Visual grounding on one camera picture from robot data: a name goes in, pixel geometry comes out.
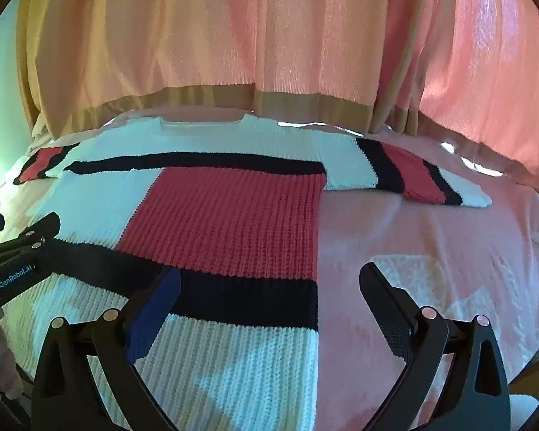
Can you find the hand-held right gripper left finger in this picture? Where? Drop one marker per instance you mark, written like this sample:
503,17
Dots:
161,305

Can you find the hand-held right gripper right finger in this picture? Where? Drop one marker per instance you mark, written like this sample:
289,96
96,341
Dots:
386,305

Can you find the colour-block knit sweater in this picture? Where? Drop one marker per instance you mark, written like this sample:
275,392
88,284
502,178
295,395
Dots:
229,215

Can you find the person's left hand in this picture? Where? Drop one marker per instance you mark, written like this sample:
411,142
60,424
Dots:
0,352

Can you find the pink bed blanket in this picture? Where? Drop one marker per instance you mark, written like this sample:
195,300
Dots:
408,233

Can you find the pink curtain with tan hem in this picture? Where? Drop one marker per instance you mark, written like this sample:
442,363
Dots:
251,31

